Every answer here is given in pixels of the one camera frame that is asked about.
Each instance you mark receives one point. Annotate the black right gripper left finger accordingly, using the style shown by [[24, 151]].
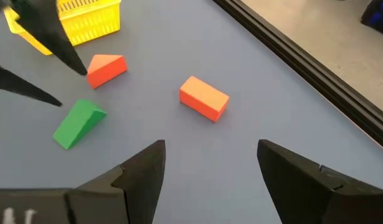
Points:
[[132, 186]]

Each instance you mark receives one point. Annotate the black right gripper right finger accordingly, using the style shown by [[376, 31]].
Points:
[[303, 193]]

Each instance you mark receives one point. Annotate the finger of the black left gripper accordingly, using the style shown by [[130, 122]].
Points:
[[51, 34], [17, 84]]

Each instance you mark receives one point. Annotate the orange triangular block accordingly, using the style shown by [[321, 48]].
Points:
[[105, 73]]

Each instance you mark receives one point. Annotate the green wedge block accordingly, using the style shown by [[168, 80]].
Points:
[[76, 124]]

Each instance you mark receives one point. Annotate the orange rectangular block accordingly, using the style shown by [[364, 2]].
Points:
[[203, 96]]

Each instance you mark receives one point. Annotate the yellow plastic basket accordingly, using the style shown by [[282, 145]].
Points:
[[91, 25]]

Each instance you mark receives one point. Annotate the dark blue object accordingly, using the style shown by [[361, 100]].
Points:
[[378, 15]]

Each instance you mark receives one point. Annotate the black aluminium table frame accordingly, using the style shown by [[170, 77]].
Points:
[[303, 63]]

